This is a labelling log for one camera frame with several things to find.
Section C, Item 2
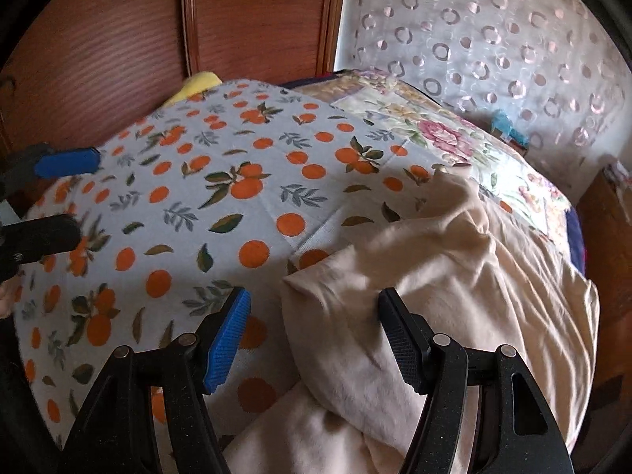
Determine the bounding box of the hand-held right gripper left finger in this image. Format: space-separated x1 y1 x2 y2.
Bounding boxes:
56 286 252 474

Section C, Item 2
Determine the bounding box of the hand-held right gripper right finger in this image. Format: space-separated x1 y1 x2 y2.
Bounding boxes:
378 287 576 474

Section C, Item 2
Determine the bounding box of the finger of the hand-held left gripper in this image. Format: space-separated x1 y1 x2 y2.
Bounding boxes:
0 214 83 285
0 143 102 194

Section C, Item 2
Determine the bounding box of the beige printed t-shirt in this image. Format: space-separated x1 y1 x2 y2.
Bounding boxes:
222 170 600 474

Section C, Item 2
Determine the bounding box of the orange fruit print bedsheet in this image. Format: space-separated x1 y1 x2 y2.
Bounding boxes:
12 79 445 455

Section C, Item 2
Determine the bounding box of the wooden wardrobe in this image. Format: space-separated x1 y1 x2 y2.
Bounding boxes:
0 0 349 159

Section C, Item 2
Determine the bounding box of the yellow cloth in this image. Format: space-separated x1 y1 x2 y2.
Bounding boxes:
163 71 223 107

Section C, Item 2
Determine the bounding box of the dark blue blanket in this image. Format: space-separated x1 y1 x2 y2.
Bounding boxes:
565 207 589 273

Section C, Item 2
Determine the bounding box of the floral patchwork quilt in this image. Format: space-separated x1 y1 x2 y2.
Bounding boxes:
291 69 574 258

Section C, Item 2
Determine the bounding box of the wooden low cabinet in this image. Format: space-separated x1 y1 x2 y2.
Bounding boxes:
575 168 632 386

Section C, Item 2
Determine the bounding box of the blue plastic bag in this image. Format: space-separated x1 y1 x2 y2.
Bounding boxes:
490 111 529 148

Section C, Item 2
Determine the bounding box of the circle pattern sheer curtain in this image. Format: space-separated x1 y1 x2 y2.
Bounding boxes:
336 0 628 198

